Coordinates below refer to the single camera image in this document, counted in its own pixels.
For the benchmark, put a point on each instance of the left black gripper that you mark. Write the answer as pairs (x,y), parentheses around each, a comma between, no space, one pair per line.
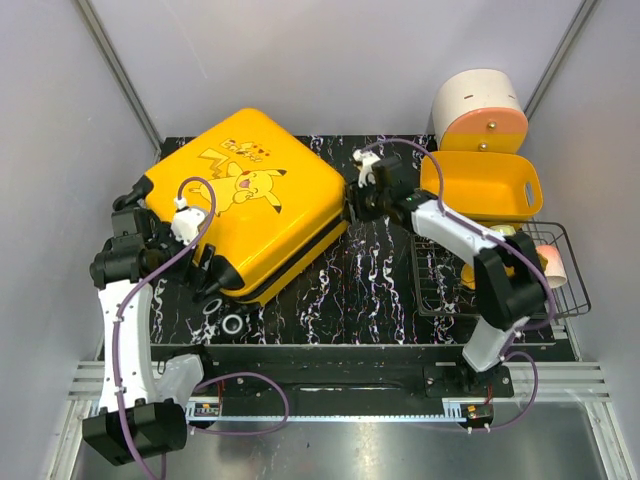
(204,272)

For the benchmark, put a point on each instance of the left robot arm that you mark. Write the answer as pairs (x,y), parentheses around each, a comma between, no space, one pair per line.
(140,415)

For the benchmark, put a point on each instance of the black wire rack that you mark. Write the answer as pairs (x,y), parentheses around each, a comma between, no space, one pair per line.
(565,290)

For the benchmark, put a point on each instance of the yellow ceramic dish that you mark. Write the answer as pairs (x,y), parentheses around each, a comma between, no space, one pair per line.
(467,276)

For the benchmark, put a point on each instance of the black marble pattern mat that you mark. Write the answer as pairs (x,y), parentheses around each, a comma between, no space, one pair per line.
(361,290)

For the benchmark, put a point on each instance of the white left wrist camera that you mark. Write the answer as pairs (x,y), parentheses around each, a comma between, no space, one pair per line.
(189,223)

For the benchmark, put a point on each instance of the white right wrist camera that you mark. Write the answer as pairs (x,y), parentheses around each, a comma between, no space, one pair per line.
(365,161)

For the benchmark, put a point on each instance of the yellow Pikachu suitcase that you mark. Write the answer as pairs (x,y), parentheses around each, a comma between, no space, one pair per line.
(275,206)

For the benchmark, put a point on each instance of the white pink drawer cabinet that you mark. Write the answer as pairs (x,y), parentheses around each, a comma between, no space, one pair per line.
(478,110)

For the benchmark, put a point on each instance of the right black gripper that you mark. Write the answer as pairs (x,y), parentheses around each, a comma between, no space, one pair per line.
(354,210)

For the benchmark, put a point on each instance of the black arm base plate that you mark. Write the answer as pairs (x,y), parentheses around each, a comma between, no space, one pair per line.
(428,370)

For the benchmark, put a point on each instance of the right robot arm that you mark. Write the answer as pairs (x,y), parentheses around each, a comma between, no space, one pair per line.
(510,285)

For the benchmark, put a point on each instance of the pink white cup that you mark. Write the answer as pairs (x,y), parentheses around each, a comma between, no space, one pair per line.
(553,265)

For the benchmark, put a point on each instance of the pale green cup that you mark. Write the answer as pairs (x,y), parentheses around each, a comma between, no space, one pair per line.
(504,229)

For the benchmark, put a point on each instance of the aluminium frame rail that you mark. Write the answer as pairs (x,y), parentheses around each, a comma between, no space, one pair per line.
(555,383)

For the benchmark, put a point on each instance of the yellow plastic basket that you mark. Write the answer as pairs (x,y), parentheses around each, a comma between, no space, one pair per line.
(487,187)

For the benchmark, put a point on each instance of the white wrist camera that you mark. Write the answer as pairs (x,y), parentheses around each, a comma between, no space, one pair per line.
(365,161)
(189,223)

